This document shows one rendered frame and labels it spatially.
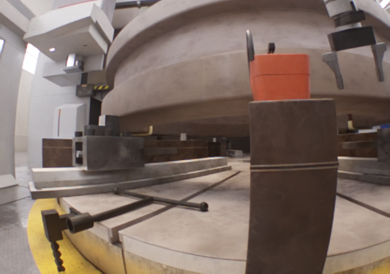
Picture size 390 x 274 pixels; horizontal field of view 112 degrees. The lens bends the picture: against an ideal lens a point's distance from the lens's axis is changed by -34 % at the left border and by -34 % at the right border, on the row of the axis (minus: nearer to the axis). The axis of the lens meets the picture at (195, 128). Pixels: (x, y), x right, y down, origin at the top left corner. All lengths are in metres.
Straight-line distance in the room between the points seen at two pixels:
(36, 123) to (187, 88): 4.69
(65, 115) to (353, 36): 4.40
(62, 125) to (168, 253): 4.01
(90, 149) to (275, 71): 1.10
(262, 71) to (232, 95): 0.62
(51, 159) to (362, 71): 2.88
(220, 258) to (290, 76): 0.49
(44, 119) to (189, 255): 4.96
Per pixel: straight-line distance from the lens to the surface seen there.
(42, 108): 5.38
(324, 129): 0.32
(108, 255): 0.94
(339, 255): 0.64
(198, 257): 0.61
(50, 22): 3.35
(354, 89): 1.23
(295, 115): 0.31
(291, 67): 0.44
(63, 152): 2.46
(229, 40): 1.33
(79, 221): 0.79
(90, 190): 1.31
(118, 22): 5.17
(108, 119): 1.45
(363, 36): 0.59
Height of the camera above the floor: 0.62
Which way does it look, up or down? 5 degrees up
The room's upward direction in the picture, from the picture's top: 1 degrees counter-clockwise
